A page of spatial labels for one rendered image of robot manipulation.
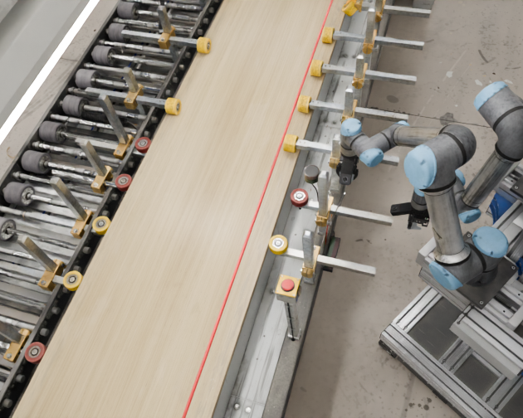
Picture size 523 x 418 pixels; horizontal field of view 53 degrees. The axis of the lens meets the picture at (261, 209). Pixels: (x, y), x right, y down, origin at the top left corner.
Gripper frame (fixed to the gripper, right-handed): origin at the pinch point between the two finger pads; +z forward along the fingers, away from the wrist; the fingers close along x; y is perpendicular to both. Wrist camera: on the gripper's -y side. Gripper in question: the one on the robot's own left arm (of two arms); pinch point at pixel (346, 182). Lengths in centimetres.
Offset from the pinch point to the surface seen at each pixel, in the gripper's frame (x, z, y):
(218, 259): 44, 11, -44
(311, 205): 13.8, 14.7, -5.7
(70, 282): 101, 10, -70
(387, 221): -19.8, 14.7, -5.4
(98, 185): 115, 14, -21
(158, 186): 85, 11, -16
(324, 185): 6.9, -10.7, -10.5
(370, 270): -17.7, 15.8, -29.8
